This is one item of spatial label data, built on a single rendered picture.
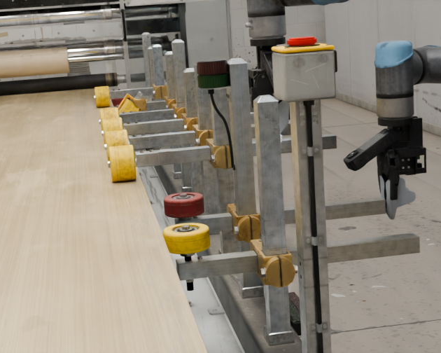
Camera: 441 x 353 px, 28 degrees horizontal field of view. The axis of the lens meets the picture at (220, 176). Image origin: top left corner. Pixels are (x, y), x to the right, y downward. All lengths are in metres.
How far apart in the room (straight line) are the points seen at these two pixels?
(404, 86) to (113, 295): 0.82
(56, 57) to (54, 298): 3.04
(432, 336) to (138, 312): 2.36
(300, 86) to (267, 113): 0.29
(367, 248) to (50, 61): 2.84
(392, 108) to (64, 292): 0.82
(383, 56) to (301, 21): 9.11
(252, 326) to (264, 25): 0.58
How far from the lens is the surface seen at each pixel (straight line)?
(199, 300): 2.02
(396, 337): 3.41
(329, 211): 1.81
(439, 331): 3.47
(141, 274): 1.30
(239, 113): 1.69
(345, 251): 1.57
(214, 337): 1.80
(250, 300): 1.75
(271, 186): 1.46
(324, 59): 1.17
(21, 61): 4.22
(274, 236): 1.48
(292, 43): 1.18
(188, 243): 1.48
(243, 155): 1.70
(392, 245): 1.59
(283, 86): 1.16
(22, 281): 1.34
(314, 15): 10.93
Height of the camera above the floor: 1.29
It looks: 12 degrees down
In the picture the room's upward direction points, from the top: 4 degrees counter-clockwise
